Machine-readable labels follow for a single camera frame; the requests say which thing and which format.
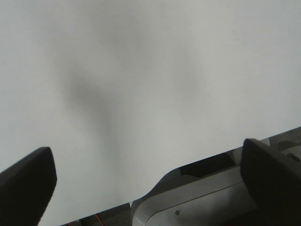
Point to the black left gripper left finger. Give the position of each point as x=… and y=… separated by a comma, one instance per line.
x=26, y=188

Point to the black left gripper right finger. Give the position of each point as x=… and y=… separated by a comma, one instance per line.
x=273, y=181

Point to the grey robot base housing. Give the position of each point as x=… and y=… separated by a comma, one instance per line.
x=210, y=192

